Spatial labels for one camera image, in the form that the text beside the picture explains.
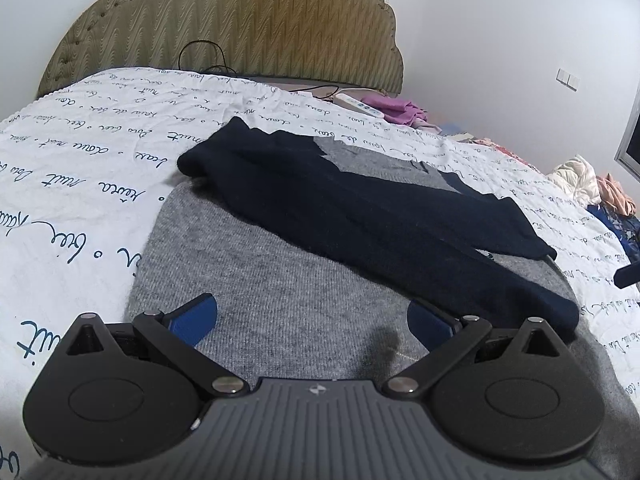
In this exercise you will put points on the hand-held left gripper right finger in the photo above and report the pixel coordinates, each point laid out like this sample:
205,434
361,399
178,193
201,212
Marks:
430,327

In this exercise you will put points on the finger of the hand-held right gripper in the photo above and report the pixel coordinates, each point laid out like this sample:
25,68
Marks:
629,274

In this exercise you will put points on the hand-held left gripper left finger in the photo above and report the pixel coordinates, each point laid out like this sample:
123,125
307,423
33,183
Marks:
192,320

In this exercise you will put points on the grey and navy sweater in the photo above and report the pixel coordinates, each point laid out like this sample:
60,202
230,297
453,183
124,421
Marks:
300,285

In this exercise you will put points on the peach cloth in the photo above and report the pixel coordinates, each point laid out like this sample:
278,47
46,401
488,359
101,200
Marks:
615,195

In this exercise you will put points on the white cloth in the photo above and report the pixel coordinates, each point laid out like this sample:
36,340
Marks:
572,177

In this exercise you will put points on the grey framed window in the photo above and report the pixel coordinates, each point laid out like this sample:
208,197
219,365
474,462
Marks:
631,145

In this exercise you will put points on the colourful floral cloth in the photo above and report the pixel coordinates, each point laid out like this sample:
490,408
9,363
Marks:
492,147

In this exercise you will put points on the white script-print blanket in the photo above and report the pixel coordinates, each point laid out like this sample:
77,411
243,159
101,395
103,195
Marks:
75,160

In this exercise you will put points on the purple cloth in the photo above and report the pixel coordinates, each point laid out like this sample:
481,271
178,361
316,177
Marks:
395,107

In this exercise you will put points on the olive padded headboard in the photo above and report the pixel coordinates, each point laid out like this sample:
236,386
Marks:
225,20

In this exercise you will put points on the white wall switch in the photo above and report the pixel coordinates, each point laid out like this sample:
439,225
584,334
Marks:
568,78

